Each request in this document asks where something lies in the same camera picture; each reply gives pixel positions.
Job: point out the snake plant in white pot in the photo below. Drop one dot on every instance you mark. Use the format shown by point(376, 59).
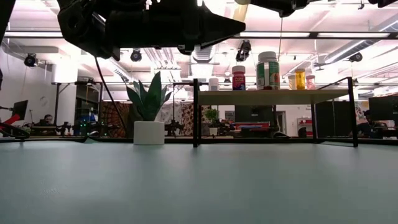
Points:
point(148, 133)

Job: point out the orange mandala tapestry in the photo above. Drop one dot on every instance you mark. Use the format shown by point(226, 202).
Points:
point(116, 119)

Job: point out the green table mat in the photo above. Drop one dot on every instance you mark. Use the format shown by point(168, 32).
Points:
point(186, 193)

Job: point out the floral wall hanging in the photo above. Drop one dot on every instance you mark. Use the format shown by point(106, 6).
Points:
point(362, 107)

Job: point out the large green-label bottle white cap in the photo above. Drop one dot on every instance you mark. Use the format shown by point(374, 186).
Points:
point(268, 73)

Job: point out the small white bottle blue label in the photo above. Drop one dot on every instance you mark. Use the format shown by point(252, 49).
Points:
point(213, 84)

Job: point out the pale yellow vial white cap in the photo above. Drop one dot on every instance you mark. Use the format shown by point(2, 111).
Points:
point(291, 83)

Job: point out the red and blue box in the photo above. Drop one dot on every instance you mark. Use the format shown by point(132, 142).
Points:
point(252, 124)

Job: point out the black aluminium rig frame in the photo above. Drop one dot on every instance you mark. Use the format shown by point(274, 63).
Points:
point(342, 34)

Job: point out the red tube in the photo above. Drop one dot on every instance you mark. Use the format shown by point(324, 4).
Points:
point(12, 119)

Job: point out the black metal rack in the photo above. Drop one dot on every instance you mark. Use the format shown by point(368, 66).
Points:
point(57, 99)

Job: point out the pink translucent vial white cap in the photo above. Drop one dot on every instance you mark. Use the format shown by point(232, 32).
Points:
point(310, 83)

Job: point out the wide black monitor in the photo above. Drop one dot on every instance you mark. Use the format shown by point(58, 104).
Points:
point(384, 107)

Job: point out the brown patterned cloth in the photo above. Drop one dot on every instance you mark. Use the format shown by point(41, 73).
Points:
point(187, 118)

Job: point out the person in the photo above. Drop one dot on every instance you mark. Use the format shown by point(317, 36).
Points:
point(48, 119)
point(370, 127)

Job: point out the yellow translucent vial white cap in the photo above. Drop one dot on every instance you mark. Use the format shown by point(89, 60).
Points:
point(300, 80)

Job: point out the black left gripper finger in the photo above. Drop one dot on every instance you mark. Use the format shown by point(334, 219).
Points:
point(217, 29)

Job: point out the small leafy potted plant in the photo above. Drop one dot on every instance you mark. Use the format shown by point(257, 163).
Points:
point(212, 115)

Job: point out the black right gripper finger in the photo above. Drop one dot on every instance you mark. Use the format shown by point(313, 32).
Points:
point(280, 4)

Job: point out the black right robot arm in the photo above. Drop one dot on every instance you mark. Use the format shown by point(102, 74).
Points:
point(385, 2)

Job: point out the magenta-label bottle white cap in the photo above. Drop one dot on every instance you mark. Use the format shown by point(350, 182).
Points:
point(238, 79)

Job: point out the black ceiling spot lamp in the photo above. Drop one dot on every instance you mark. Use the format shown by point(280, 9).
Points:
point(356, 57)
point(30, 61)
point(136, 56)
point(243, 51)

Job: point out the black monitor on arm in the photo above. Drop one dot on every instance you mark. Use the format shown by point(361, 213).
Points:
point(20, 107)

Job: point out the wooden shelf with black frame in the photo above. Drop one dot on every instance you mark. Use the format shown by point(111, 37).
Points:
point(264, 97)

